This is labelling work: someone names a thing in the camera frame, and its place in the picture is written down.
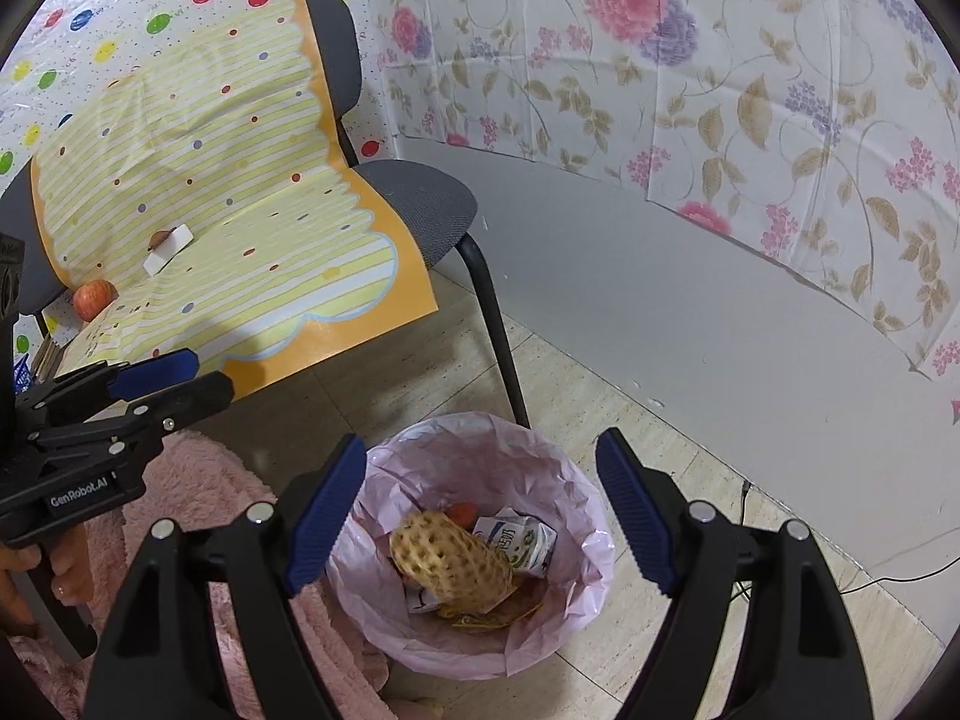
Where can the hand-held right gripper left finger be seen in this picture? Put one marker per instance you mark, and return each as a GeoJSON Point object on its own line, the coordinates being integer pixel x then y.
{"type": "Point", "coordinates": [330, 517]}

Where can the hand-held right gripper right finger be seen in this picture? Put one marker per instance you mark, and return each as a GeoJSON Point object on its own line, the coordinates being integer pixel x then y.
{"type": "Point", "coordinates": [634, 517]}

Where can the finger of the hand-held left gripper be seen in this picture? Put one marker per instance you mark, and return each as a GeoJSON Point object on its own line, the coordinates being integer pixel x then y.
{"type": "Point", "coordinates": [195, 394]}
{"type": "Point", "coordinates": [161, 367]}

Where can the white milk carton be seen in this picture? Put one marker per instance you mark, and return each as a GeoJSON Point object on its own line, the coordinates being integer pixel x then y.
{"type": "Point", "coordinates": [521, 540]}

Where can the yellow foam fruit net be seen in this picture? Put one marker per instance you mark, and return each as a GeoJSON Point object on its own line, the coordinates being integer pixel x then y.
{"type": "Point", "coordinates": [450, 562]}

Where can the pink-lined trash bin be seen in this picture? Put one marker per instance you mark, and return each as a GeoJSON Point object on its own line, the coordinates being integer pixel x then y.
{"type": "Point", "coordinates": [547, 615]}

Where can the person's left hand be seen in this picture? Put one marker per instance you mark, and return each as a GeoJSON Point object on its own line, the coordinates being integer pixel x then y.
{"type": "Point", "coordinates": [16, 592]}

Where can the pink fluffy rug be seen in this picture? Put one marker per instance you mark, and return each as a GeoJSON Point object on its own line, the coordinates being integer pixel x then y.
{"type": "Point", "coordinates": [210, 480]}

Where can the red apple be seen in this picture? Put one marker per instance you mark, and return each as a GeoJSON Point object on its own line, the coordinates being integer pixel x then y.
{"type": "Point", "coordinates": [94, 298]}

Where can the white black-print carton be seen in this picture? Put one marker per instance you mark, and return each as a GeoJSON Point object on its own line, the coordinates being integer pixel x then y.
{"type": "Point", "coordinates": [420, 600]}

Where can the blue plastic basket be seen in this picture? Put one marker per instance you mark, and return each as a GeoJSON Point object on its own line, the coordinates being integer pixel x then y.
{"type": "Point", "coordinates": [22, 371]}

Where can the yellow snack wrapper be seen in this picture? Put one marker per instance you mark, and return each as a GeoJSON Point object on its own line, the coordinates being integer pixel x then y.
{"type": "Point", "coordinates": [487, 619]}

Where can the yellow striped plastic mat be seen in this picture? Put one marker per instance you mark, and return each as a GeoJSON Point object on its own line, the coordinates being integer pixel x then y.
{"type": "Point", "coordinates": [225, 165]}

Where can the grey chair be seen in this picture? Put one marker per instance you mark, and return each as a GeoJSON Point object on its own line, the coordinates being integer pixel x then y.
{"type": "Point", "coordinates": [427, 202]}

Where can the polka dot wall sheet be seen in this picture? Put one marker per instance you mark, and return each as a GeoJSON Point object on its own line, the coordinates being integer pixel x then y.
{"type": "Point", "coordinates": [112, 15]}

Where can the floral wall sheet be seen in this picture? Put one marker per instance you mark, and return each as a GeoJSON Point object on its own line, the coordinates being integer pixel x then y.
{"type": "Point", "coordinates": [675, 90]}

